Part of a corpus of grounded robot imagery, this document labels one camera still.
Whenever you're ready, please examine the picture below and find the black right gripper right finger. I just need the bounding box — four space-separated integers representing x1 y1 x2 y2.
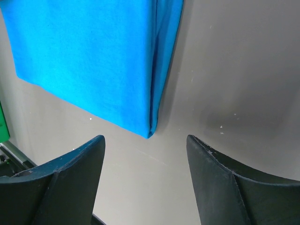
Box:
186 135 300 225

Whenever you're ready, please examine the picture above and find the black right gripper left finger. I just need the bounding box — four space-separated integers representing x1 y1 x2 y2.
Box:
0 135 105 225

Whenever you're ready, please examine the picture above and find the blue t shirt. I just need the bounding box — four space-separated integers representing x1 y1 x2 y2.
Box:
0 0 183 138

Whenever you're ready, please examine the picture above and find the green plastic tray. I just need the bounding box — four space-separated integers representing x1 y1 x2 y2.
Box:
0 106 10 143

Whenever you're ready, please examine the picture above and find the aluminium frame rail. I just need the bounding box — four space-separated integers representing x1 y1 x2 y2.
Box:
0 141 37 177

